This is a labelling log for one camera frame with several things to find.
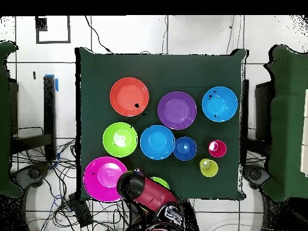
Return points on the green plastic bowl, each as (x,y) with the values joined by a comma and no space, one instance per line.
(115,149)
(160,181)

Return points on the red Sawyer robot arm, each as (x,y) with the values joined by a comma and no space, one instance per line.
(154,195)

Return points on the light blue plastic bowl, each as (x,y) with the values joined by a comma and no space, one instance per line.
(157,144)
(219,105)

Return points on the purple plastic bowl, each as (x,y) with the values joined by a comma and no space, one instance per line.
(177,113)

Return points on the small dark blue bowl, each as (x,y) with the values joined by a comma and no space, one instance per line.
(184,154)

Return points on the orange plastic bowl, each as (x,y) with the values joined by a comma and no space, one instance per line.
(127,96)

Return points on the dark green tablecloth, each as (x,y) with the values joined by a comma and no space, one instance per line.
(156,69)

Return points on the red plastic cup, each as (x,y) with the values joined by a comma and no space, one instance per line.
(220,151)

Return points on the yellow plastic cup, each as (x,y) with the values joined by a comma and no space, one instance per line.
(210,170)

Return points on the pink plastic bowl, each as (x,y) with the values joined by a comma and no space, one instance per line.
(101,178)

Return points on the black metal stand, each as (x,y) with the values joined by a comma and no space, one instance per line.
(49,115)

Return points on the black power box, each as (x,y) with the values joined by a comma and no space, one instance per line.
(80,211)

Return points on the green cloth-covered table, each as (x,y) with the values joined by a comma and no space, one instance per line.
(4,120)
(288,120)

